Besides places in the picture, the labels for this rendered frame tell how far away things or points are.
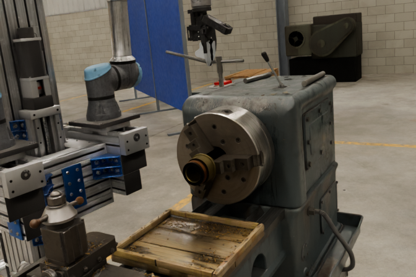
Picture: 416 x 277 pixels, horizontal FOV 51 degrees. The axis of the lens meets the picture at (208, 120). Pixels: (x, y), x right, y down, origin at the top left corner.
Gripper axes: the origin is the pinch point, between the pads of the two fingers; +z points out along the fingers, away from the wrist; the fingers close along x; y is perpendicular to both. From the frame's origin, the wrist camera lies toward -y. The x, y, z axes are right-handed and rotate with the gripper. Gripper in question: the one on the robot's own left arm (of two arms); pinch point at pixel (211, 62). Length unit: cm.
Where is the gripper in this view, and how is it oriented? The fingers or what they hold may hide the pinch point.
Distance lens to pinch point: 164.6
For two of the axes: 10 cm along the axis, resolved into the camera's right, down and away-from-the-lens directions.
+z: 0.9, 9.7, 2.1
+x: -4.8, 2.3, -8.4
